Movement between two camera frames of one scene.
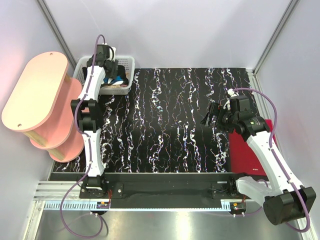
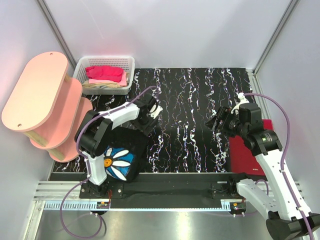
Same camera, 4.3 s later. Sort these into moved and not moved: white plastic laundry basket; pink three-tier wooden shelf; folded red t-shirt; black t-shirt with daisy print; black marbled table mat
Moved: black t-shirt with daisy print
Not moved: pink three-tier wooden shelf; black marbled table mat; white plastic laundry basket; folded red t-shirt
